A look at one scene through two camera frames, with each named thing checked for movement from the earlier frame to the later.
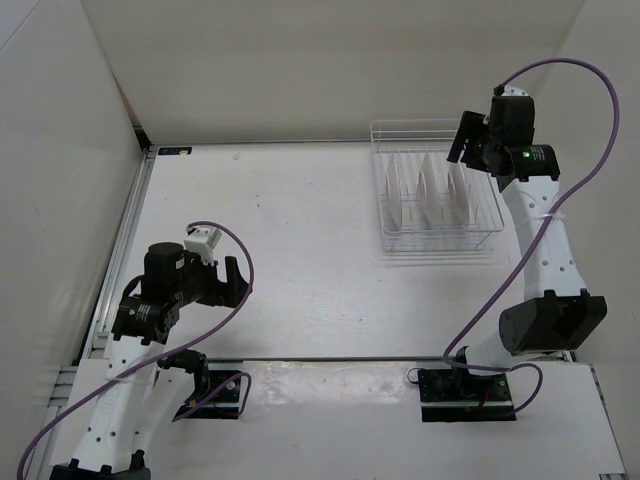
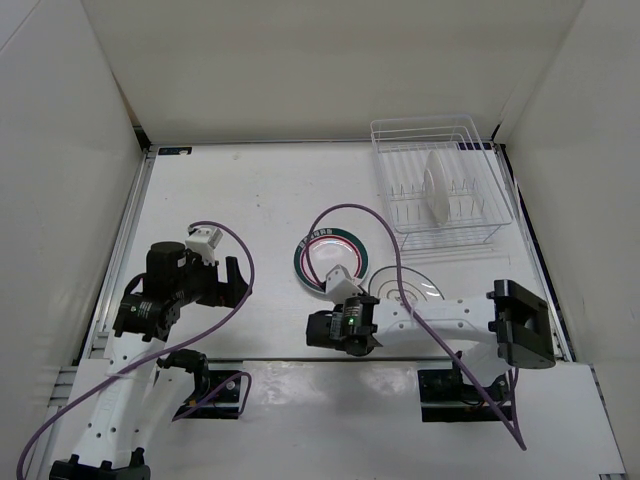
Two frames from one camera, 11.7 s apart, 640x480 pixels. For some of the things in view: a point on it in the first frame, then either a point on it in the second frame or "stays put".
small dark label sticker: (174, 150) stays put
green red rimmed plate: (394, 193) -> (328, 248)
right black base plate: (448, 397) stays put
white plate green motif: (429, 194) -> (385, 285)
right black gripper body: (490, 145) -> (342, 304)
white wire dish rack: (427, 202) stays put
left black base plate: (225, 403) stays put
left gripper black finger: (236, 285) stays put
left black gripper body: (200, 283) stays put
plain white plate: (458, 194) -> (436, 187)
